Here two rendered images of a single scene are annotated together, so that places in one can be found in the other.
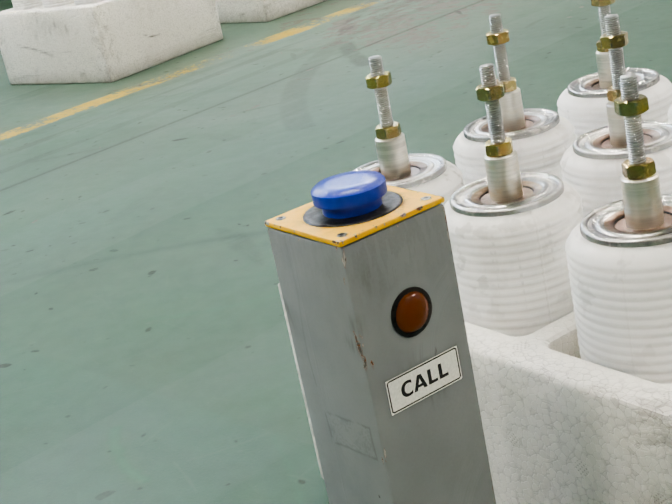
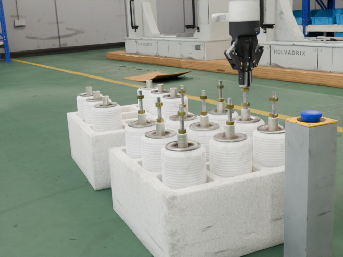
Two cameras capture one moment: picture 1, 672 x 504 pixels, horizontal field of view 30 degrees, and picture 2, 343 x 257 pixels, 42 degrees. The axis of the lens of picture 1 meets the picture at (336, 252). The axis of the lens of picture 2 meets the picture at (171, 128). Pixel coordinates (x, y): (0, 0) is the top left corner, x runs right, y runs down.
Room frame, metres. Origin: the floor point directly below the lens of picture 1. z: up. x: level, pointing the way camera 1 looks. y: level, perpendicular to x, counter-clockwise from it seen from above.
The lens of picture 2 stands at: (0.78, 0.85, 0.53)
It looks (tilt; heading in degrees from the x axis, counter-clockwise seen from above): 14 degrees down; 278
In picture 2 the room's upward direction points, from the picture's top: 3 degrees counter-clockwise
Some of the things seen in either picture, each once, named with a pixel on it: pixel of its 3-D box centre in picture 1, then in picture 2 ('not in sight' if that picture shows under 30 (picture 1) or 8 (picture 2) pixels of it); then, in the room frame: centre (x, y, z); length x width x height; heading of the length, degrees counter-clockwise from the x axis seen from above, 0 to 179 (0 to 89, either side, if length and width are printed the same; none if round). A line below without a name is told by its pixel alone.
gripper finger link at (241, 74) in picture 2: not in sight; (240, 74); (0.76, -0.27, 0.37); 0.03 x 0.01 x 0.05; 48
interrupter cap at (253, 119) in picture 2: not in sight; (245, 120); (0.75, -0.28, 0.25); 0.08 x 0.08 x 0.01
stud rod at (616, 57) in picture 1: (617, 68); (203, 105); (0.85, -0.22, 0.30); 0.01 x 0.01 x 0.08
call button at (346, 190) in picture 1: (350, 199); (311, 117); (0.63, -0.01, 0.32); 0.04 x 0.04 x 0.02
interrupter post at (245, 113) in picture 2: not in sight; (245, 114); (0.75, -0.28, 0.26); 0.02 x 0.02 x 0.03
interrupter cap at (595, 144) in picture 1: (626, 141); (204, 126); (0.85, -0.22, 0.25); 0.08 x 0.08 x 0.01
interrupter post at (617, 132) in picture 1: (624, 123); (204, 121); (0.85, -0.22, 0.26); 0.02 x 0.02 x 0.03
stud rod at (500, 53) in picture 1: (501, 63); (159, 112); (0.95, -0.16, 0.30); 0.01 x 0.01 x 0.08
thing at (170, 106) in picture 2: not in sight; (174, 122); (0.98, -0.64, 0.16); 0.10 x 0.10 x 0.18
